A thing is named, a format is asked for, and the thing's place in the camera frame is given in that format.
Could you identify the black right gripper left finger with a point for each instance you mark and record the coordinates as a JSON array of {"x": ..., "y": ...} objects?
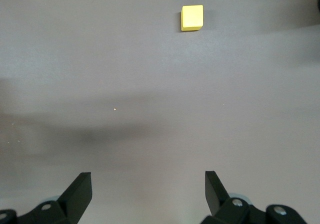
[{"x": 80, "y": 191}]

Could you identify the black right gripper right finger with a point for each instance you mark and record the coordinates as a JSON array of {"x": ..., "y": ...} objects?
[{"x": 215, "y": 191}]

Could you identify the yellow block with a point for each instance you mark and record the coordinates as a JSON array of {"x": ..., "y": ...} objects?
[{"x": 192, "y": 17}]

